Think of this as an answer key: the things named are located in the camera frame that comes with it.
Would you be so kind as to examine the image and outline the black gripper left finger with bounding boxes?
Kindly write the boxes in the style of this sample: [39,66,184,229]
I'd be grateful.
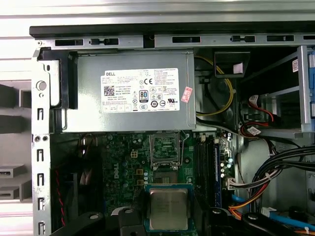
[50,193,150,236]

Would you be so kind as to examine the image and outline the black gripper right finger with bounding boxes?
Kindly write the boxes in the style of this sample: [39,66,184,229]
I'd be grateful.
[191,193,293,236]

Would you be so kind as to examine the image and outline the silver CPU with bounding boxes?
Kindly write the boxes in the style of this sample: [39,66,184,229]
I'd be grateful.
[144,183,194,233]

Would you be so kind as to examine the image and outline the CPU socket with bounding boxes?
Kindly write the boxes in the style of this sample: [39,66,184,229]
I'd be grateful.
[150,167,192,185]

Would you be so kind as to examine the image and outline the black RAM slot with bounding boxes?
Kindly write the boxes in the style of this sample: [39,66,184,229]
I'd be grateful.
[201,140,207,208]
[207,140,214,208]
[196,140,201,208]

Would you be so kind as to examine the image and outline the black case fan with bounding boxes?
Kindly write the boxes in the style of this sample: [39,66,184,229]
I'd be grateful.
[50,137,104,228]

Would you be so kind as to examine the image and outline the green motherboard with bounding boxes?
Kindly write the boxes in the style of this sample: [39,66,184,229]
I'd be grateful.
[50,131,238,236]

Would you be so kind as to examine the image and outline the metal socket cover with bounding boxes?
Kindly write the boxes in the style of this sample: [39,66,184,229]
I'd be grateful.
[149,132,182,171]

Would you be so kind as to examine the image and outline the metal locking lever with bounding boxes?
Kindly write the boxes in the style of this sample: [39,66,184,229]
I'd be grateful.
[178,131,185,168]

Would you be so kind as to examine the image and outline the grey power supply unit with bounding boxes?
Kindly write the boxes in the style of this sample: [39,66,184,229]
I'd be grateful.
[61,49,197,133]

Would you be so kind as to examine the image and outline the grey parts rack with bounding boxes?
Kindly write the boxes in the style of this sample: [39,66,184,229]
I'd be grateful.
[0,80,32,204]

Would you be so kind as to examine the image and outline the metal drive cage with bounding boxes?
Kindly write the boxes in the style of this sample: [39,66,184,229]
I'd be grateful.
[240,45,315,140]

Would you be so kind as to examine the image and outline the black PC case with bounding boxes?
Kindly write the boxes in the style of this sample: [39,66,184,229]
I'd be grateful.
[29,23,315,236]

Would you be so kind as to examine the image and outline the orange wires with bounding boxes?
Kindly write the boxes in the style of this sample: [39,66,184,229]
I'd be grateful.
[228,194,264,220]

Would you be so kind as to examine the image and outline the pale blue flat wire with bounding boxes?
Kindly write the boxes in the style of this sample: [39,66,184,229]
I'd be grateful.
[231,193,315,231]

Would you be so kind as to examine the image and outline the red black twisted wire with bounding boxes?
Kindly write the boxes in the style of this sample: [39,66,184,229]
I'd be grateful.
[54,169,66,227]

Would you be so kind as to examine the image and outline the black cable bundle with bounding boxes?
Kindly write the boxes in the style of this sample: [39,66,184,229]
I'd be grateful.
[253,145,315,200]

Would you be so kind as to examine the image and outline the red black power wire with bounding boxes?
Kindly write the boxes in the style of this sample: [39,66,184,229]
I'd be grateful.
[240,94,278,138]

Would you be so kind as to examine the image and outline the yellow wire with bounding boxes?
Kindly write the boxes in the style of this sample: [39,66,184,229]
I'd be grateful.
[195,56,234,116]

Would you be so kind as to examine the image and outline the black plastic cable holder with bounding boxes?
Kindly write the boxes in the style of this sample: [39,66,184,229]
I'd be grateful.
[213,51,251,79]

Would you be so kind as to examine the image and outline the blue plastic drive bracket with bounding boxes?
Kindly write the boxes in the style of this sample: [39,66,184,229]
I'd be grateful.
[307,46,315,123]

